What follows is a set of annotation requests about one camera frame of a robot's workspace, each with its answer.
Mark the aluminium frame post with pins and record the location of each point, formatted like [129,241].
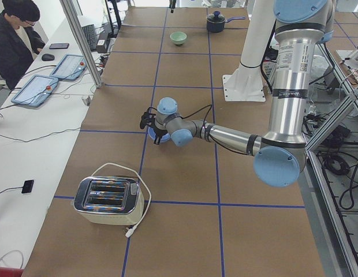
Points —
[73,20]

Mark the black smartphone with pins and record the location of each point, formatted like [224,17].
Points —
[55,46]

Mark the person in black jacket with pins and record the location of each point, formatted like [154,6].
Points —
[19,42]

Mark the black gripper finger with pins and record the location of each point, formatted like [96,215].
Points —
[157,140]

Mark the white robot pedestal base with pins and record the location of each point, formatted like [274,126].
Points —
[246,82]

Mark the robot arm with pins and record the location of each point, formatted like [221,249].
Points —
[279,154]

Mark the dark blue saucepan with lid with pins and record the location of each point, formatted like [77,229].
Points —
[215,22]

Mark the black keyboard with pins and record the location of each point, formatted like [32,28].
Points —
[90,36]

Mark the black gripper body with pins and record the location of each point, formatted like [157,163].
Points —
[159,132]

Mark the cream toaster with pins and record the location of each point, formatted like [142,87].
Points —
[110,200]

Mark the black computer mouse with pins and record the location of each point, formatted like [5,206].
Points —
[48,57]

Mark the blue teach pendant tablet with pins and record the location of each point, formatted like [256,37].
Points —
[69,68]
[35,91]

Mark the green bowl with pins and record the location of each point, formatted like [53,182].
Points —
[178,38]

